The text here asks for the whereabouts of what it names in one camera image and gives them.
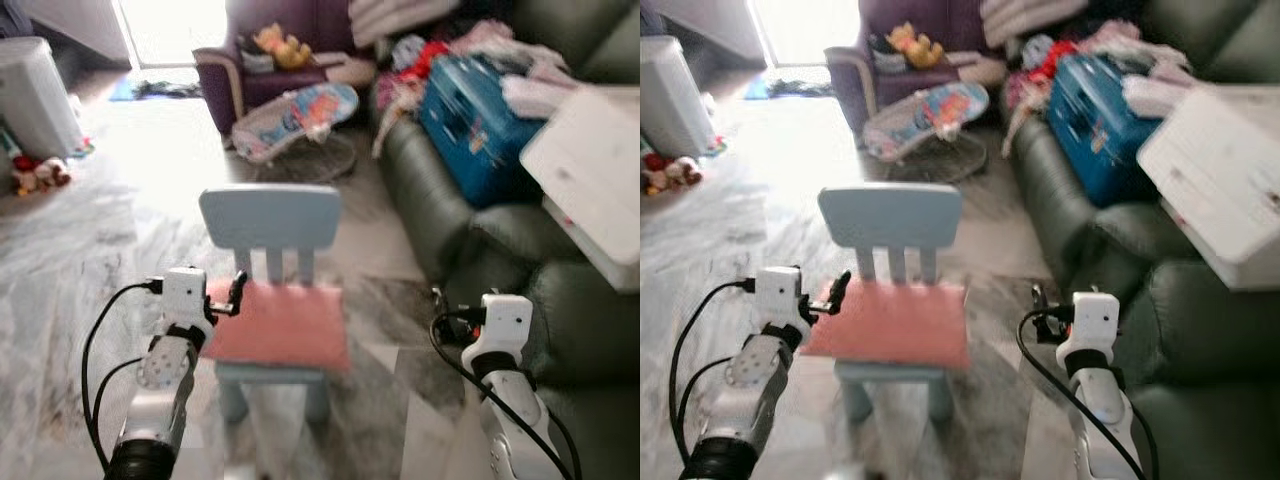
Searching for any red cloth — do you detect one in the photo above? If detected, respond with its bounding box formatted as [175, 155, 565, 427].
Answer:
[400, 40, 451, 86]
[1040, 38, 1086, 81]

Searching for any pink pillow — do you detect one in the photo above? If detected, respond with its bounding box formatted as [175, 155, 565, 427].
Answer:
[200, 280, 351, 373]
[800, 278, 973, 371]

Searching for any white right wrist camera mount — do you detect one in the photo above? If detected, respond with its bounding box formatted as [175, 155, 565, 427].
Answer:
[478, 293, 534, 369]
[1068, 291, 1121, 366]

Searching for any yellow teddy bear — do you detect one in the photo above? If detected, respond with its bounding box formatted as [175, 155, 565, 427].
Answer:
[885, 22, 944, 69]
[250, 22, 311, 71]

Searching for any purple armchair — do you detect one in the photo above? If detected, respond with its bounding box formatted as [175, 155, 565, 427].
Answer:
[193, 0, 376, 136]
[825, 0, 1006, 131]

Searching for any light blue child chair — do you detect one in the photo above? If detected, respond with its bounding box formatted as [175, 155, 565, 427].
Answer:
[817, 182, 966, 426]
[198, 183, 344, 426]

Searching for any colourful baby bouncer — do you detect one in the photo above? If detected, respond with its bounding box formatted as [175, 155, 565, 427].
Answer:
[862, 82, 991, 183]
[230, 82, 361, 183]

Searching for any white air purifier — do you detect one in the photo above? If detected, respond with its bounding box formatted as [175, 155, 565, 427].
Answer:
[640, 35, 716, 159]
[0, 37, 86, 161]

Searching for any blue suitcase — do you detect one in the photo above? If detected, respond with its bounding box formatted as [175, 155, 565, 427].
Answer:
[1045, 52, 1161, 209]
[417, 55, 546, 209]

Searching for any white folded cloth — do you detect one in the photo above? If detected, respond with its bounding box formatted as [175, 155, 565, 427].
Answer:
[1122, 75, 1201, 119]
[500, 75, 581, 119]

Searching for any beige folded blanket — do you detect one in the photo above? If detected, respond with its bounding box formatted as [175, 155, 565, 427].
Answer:
[348, 0, 471, 49]
[980, 0, 1091, 49]

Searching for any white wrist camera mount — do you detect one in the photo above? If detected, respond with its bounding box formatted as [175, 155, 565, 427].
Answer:
[1068, 291, 1121, 366]
[160, 267, 213, 336]
[478, 293, 534, 369]
[752, 266, 806, 336]

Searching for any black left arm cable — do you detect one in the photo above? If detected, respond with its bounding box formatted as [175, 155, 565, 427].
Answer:
[80, 280, 166, 471]
[668, 278, 759, 471]

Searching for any dark green leather sofa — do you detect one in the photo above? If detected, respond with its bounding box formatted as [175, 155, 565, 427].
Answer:
[375, 0, 641, 286]
[1010, 0, 1280, 291]

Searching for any pink hanging cloth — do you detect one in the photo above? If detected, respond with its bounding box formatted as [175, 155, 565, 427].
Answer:
[1003, 75, 1051, 156]
[372, 75, 426, 159]

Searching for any blue floor mat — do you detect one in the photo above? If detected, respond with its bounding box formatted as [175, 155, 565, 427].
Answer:
[742, 78, 831, 101]
[108, 78, 201, 103]

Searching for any white box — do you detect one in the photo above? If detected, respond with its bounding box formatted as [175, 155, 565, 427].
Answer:
[519, 85, 641, 294]
[1137, 85, 1280, 293]

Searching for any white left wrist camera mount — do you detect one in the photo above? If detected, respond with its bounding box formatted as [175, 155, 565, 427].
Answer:
[160, 267, 213, 336]
[752, 266, 806, 336]

